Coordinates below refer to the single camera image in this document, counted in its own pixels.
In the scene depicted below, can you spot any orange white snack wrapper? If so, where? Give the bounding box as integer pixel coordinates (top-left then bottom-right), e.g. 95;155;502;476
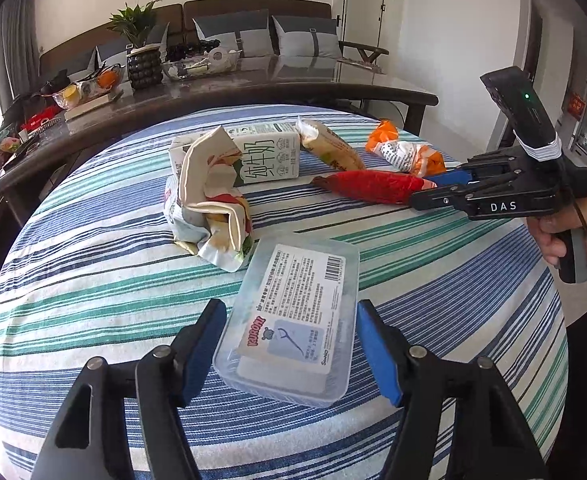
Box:
365;119;446;178

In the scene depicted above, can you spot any red snack packet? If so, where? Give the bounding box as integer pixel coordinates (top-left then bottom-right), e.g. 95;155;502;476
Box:
311;170;437;205

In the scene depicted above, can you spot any beige bread snack packet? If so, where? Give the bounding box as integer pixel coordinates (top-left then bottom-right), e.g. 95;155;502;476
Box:
295;117;366;171

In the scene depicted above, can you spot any clear plastic floss box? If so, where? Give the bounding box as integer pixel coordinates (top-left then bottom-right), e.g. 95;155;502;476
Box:
213;234;359;408

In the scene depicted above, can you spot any cream snack wrapper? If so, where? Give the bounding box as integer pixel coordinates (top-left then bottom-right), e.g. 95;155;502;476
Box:
164;126;254;272

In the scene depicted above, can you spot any person's right hand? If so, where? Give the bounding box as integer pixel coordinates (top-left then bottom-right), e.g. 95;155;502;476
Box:
527;197;587;266

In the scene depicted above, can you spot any striped blue green tablecloth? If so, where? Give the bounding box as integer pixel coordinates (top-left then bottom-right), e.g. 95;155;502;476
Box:
0;105;568;479

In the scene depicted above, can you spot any dark curved wooden table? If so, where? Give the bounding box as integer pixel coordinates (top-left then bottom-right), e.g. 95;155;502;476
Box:
0;56;439;226

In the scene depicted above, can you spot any green white milk carton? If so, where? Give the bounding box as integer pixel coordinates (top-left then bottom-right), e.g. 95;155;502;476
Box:
169;122;300;188

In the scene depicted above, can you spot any grey white cushion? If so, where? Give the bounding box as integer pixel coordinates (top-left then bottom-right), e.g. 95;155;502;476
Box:
193;9;274;58
272;15;341;58
96;22;170;66

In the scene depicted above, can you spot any glass tray with items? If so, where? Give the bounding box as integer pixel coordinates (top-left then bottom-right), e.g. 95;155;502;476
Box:
161;39;243;81

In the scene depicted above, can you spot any potted green plant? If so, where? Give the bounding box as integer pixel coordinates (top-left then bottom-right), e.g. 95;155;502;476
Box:
108;0;164;91

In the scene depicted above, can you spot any fruit bowl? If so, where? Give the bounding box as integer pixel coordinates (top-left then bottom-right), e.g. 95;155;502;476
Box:
52;64;123;110

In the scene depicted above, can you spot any grey curtain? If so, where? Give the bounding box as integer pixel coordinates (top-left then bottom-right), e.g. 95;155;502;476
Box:
0;0;40;114

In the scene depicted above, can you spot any black tracker camera module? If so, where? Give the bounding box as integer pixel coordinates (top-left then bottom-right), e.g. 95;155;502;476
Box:
480;66;563;162

